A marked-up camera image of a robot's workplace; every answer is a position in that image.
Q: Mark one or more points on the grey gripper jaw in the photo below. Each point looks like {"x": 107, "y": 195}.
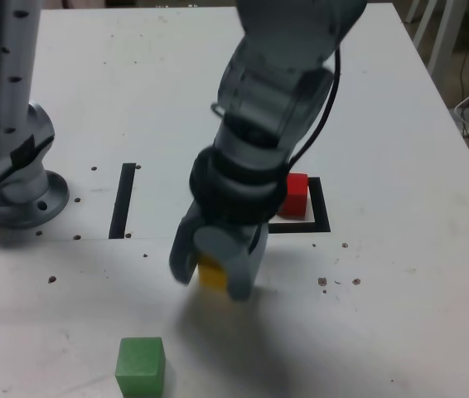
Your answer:
{"x": 238, "y": 265}
{"x": 182, "y": 257}

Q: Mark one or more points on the yellow cube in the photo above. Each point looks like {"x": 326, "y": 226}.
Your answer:
{"x": 211, "y": 275}

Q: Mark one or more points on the red cube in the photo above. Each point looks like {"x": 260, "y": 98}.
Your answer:
{"x": 296, "y": 195}

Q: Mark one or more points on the green cube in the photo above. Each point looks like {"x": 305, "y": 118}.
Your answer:
{"x": 139, "y": 365}

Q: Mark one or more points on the black tape patch on arm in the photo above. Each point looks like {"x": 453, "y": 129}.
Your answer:
{"x": 23, "y": 151}

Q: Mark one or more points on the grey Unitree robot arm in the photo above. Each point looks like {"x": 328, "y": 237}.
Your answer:
{"x": 11, "y": 83}

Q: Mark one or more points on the black tape square outline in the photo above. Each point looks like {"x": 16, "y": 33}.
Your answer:
{"x": 319, "y": 207}

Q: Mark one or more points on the black tape strip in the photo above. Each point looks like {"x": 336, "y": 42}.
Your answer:
{"x": 122, "y": 199}

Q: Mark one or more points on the white furniture leg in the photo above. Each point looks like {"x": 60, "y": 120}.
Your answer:
{"x": 414, "y": 10}
{"x": 443, "y": 37}

